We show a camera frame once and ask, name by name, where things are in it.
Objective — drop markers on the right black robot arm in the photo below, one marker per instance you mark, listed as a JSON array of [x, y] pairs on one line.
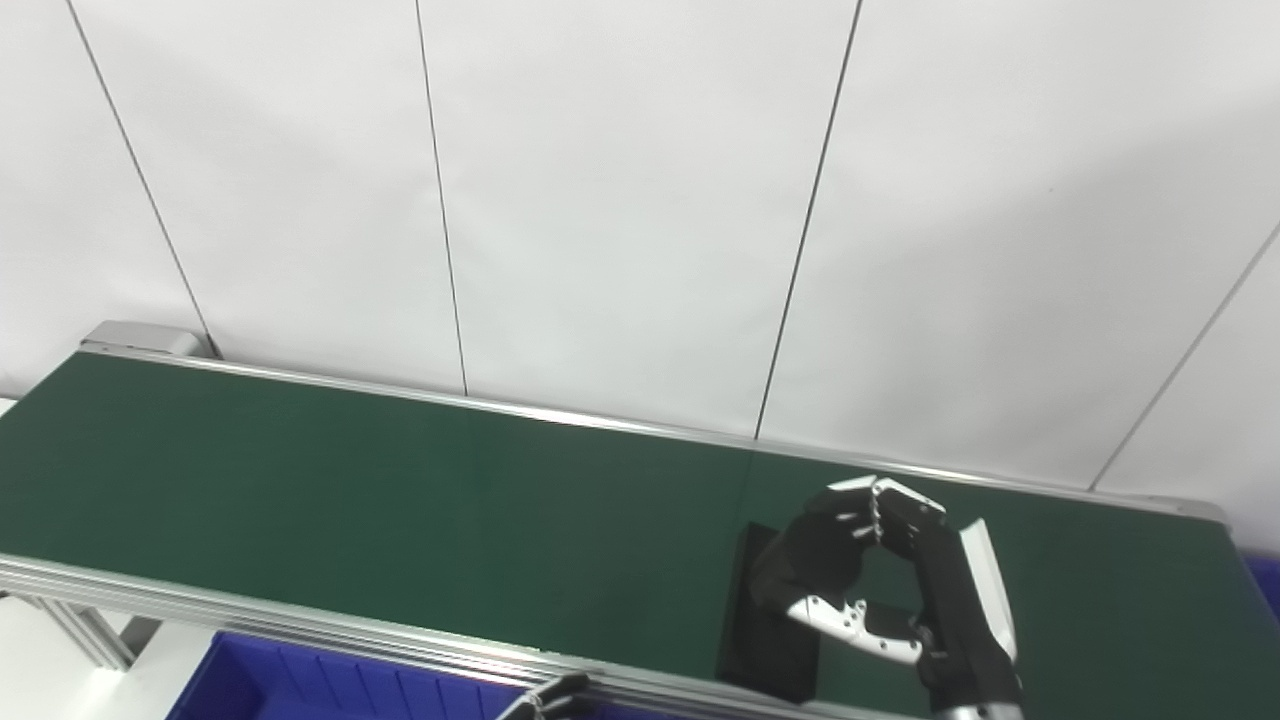
[[980, 712]]

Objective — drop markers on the aluminium conveyor leg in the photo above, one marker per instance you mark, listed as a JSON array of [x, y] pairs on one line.
[[90, 635]]

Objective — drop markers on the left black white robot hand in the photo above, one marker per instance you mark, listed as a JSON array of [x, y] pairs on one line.
[[545, 700]]

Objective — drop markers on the green conveyor belt aluminium frame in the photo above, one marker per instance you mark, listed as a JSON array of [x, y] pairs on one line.
[[400, 500]]

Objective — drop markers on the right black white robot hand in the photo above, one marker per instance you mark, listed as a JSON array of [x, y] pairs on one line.
[[960, 610]]

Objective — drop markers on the black cylinder-on-block part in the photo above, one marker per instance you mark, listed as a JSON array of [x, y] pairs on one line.
[[765, 650]]

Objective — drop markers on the blue plastic bin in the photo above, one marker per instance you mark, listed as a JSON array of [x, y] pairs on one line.
[[1268, 585], [300, 690]]

